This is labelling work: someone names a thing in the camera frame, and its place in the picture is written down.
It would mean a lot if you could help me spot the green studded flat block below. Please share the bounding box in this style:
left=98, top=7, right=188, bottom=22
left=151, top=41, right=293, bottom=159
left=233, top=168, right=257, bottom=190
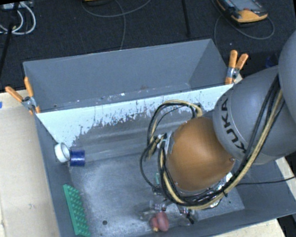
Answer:
left=62, top=181, right=92, bottom=237

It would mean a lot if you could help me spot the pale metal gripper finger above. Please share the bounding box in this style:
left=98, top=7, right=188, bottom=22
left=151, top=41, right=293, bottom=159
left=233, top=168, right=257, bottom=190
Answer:
left=137, top=201, right=167, bottom=221
left=176, top=205, right=198, bottom=227

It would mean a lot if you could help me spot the grey metal bin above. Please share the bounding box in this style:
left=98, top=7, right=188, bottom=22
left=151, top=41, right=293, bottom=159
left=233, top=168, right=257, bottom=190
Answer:
left=22, top=19, right=296, bottom=237

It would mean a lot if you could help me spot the white cup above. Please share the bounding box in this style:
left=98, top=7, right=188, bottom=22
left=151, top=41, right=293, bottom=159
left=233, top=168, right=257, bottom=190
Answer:
left=53, top=141, right=73, bottom=164

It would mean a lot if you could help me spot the blue cup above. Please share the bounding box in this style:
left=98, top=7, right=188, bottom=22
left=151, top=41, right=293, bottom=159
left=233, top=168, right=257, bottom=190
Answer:
left=67, top=146, right=88, bottom=169

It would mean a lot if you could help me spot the pale flat board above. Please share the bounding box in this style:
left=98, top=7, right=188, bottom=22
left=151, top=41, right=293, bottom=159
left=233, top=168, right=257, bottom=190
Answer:
left=0, top=102, right=62, bottom=237

